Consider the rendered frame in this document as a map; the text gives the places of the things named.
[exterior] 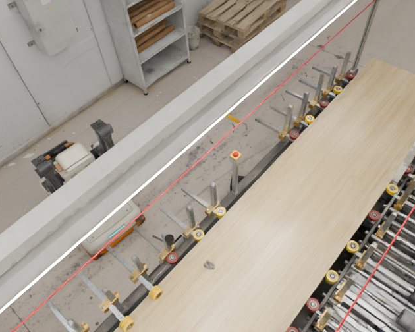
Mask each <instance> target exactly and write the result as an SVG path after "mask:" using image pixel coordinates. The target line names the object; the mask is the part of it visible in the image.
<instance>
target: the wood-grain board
mask: <svg viewBox="0 0 415 332"><path fill-rule="evenodd" d="M414 143H415V74H414V73H411V72H408V71H407V70H404V69H401V68H399V67H396V66H394V65H391V64H389V63H386V62H384V61H381V60H379V59H376V58H373V59H372V60H371V61H370V62H369V63H368V64H367V65H366V66H365V67H364V68H363V69H362V70H361V71H360V72H359V73H358V74H357V75H356V76H355V77H354V78H353V80H352V81H351V82H350V83H349V84H348V85H347V86H346V87H345V88H344V89H343V90H342V92H341V93H340V94H339V95H338V96H337V97H336V98H335V99H334V100H333V101H332V102H331V103H330V104H329V105H328V106H327V107H326V108H325V109H324V110H323V111H322V112H321V113H320V114H319V116H318V117H317V118H316V119H315V120H314V121H313V122H312V123H311V124H310V125H309V126H308V127H307V129H306V130H305V131H304V132H303V133H302V134H301V135H300V136H299V137H298V138H297V139H296V140H295V141H294V142H293V143H292V144H291V145H290V146H289V147H288V148H287V149H286V150H285V152H284V153H283V154H282V155H281V156H280V157H279V158H278V159H277V160H276V161H275V162H274V163H273V165H272V166H271V167H270V168H269V169H268V170H267V171H266V172H265V173H264V174H263V175H262V176H261V177H260V178H259V179H258V180H257V181H256V182H255V183H254V184H253V185H252V186H251V187H250V189H249V190H248V191H247V192H246V193H245V194H244V195H243V196H242V197H241V198H240V199H239V200H238V202H237V203H236V204H235V205H234V206H233V207H232V208H231V209H230V210H229V211H228V212H227V213H226V214H225V215H224V216H223V217H222V218H221V219H220V220H219V221H218V222H217V223H216V224H215V226H214V227H213V228H212V229H211V230H210V231H209V232H208V233H207V234H206V235H205V236H204V238H203V239H201V241H199V243H197V245H195V247H193V249H192V250H191V251H190V252H189V253H188V254H187V255H186V256H185V257H184V258H183V259H182V260H181V262H180V263H179V264H178V265H177V266H176V267H175V268H174V269H173V270H172V271H171V272H170V273H169V274H168V276H166V278H164V280H162V282H160V284H158V287H159V288H160V289H161V290H162V291H163V293H162V295H161V296H160V297H159V298H158V299H157V300H153V299H152V298H151V297H150V296H149V295H148V296H147V298H146V299H145V300H144V301H143V302H142V303H141V304H140V305H139V306H138V307H137V308H136V309H135V311H133V313H131V314H130V315H129V316H130V317H131V318H132V319H133V320H134V325H133V326H132V328H131V329H130V330H128V331H127V332H286V330H287V329H288V328H289V326H290V325H291V323H292V322H293V321H294V319H295V317H296V316H297V315H298V313H299V312H300V311H301V309H302V308H303V306H304V305H305V303H306V302H307V300H308V299H309V297H310V296H311V295H312V293H313V292H314V291H315V289H316V288H317V286H318V285H319V283H320V282H321V280H322V279H323V278H324V276H325V275H326V273H327V272H328V271H329V269H330V268H331V266H332V265H333V263H334V262H335V260H336V259H337V258H338V256H339V255H340V253H341V252H342V251H343V249H344V247H345V246H346V245H347V243H348V242H349V240H350V239H351V238H352V236H353V234H354V233H355V232H356V230H357V229H358V227H359V226H360V225H361V223H362V222H363V220H364V219H365V218H366V216H367V214H368V213H369V212H370V210H371V209H372V208H373V206H374V205H375V203H376V202H377V201H378V199H379V197H380V196H381V195H382V194H383V192H384V190H385V189H386V188H387V186H388V185H389V183H390V182H391V181H392V179H393V177H394V175H395V173H396V172H397V170H398V169H399V167H400V166H401V164H402V162H403V161H404V159H405V157H406V156H407V154H408V153H409V151H410V149H411V148H412V146H413V145H414ZM206 260H211V262H212V263H214V264H215V269H214V270H209V269H206V268H205V267H204V263H206Z"/></svg>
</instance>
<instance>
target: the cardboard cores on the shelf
mask: <svg viewBox="0 0 415 332"><path fill-rule="evenodd" d="M174 7H175V4H174V0H143V1H141V2H139V3H138V4H136V5H134V6H132V7H131V8H129V9H128V15H129V18H130V23H131V26H133V25H134V27H135V29H138V28H139V27H141V26H143V25H145V24H147V23H148V22H150V21H151V20H153V19H155V18H157V17H158V16H160V15H162V14H163V13H166V12H167V11H169V10H171V9H172V8H174ZM166 24H167V21H166V20H165V19H163V20H162V21H160V22H158V23H157V24H155V25H154V26H152V27H151V28H149V29H147V30H146V31H144V32H142V33H141V34H139V35H138V36H136V37H135V38H134V39H135V42H136V47H137V50H138V54H139V53H141V52H142V51H143V50H145V49H147V48H148V47H149V46H151V45H152V44H154V43H155V42H157V41H158V40H160V39H161V38H162V37H164V36H166V35H167V34H168V33H170V32H171V31H173V30H174V29H175V28H174V26H173V25H172V24H171V25H169V26H168V27H166Z"/></svg>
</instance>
